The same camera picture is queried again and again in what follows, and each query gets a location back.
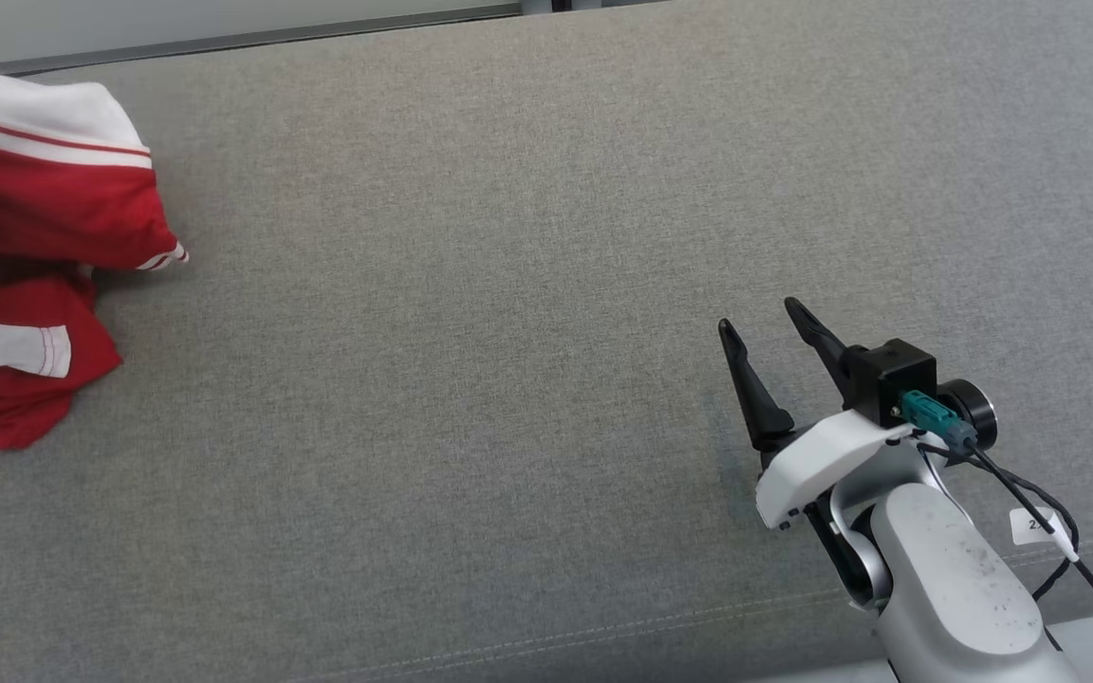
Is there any red jersey with white sleeves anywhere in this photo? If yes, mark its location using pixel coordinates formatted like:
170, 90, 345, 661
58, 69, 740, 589
0, 60, 190, 276

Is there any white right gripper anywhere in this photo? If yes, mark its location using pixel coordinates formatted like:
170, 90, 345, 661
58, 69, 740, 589
719, 297, 917, 532

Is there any white cable label tag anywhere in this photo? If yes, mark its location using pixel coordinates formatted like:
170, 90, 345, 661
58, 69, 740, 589
1010, 508, 1079, 561

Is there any thin black twisted cable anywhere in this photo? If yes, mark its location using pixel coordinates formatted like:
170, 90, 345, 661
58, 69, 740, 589
915, 441, 1079, 608

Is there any grey partition base rail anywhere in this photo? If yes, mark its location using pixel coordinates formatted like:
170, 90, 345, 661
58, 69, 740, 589
0, 3, 524, 77

